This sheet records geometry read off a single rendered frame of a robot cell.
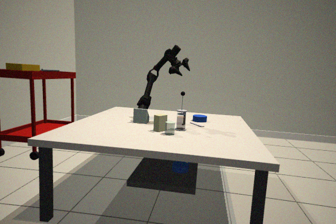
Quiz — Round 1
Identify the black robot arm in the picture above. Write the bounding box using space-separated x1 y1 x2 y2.
137 45 181 109

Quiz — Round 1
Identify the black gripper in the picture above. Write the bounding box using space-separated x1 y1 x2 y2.
169 57 190 76

